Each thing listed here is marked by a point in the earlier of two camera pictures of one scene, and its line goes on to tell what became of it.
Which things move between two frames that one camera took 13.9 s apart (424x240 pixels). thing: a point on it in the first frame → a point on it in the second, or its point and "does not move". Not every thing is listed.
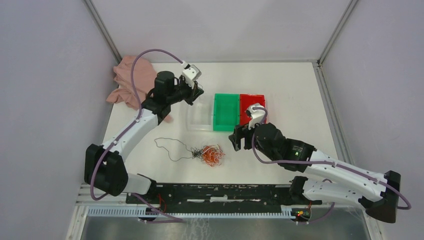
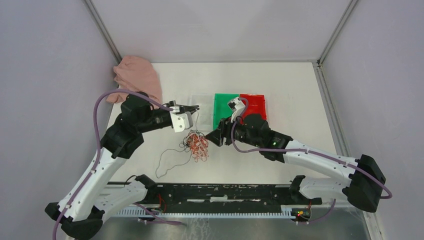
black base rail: x=221 y=197 does not move
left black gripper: x=194 y=93 → x=191 y=109
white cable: x=218 y=153 → x=197 y=143
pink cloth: x=121 y=92 does not move
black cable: x=196 y=153 → x=186 y=146
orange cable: x=211 y=155 → x=198 y=146
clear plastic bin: x=200 y=115 does not move
